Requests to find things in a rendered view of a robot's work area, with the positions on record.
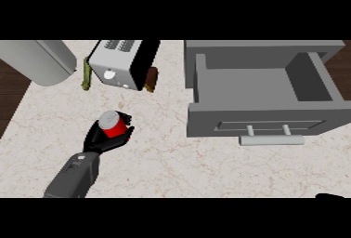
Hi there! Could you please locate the brown bread slice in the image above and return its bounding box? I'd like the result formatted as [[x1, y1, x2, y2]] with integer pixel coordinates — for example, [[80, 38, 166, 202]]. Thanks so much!
[[145, 66, 161, 94]]

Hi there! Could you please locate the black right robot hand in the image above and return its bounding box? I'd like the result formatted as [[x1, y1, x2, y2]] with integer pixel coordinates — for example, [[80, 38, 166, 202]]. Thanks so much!
[[315, 192, 347, 199]]

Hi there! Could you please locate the silver toaster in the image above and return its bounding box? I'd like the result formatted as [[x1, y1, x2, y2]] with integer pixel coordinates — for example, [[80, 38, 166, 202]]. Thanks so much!
[[88, 40, 163, 92]]

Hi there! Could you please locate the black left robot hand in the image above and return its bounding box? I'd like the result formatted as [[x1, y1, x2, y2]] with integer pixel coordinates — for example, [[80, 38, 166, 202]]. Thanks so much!
[[83, 110, 136, 155]]

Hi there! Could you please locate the grey open drawer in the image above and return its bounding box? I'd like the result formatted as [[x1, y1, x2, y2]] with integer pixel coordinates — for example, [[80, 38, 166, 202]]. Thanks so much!
[[186, 51, 351, 139]]

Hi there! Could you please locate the grey drawer front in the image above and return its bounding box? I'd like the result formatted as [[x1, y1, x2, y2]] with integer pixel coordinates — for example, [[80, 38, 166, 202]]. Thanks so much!
[[186, 100, 351, 139]]

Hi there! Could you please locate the red can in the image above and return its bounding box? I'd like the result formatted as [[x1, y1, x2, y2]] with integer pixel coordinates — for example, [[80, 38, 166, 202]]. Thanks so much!
[[98, 110, 129, 139]]

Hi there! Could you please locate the green vegetable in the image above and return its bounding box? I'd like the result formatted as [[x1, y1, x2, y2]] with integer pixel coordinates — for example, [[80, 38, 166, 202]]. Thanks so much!
[[82, 56, 93, 92]]

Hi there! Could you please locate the pale grey rounded appliance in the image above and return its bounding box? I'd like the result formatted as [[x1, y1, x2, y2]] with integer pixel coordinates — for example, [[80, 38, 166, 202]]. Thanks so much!
[[0, 40, 79, 87]]

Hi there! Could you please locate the pale grey drawer handle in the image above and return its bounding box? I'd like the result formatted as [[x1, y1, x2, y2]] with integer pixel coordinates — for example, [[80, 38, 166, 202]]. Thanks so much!
[[239, 124, 306, 147]]

